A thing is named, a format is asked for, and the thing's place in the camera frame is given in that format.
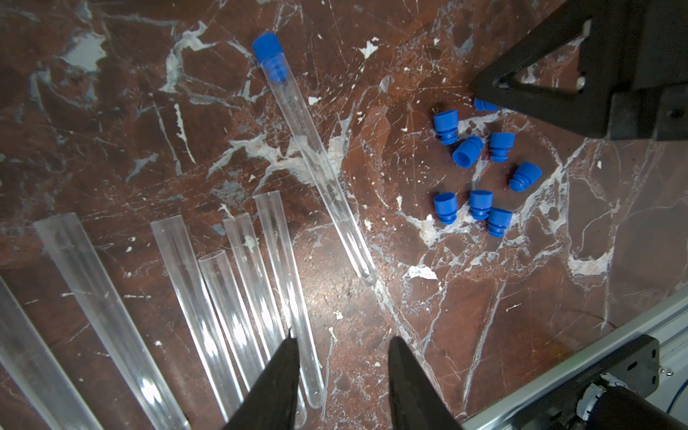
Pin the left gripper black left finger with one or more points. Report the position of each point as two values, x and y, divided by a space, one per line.
272 402

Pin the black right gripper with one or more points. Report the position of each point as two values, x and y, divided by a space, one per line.
632 64

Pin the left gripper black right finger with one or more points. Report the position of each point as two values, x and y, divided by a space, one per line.
414 402

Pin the test tube with blue stopper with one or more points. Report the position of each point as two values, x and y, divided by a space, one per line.
233 315
71 250
293 303
270 56
249 260
195 300

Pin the blue stopper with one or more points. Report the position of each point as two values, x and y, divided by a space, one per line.
500 145
484 106
480 204
446 207
525 176
446 126
498 222
467 153

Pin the clear test tube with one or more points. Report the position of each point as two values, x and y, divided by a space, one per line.
36 371

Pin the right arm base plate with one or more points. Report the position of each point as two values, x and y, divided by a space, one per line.
634 366

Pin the aluminium frame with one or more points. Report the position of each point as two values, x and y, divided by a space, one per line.
665 322

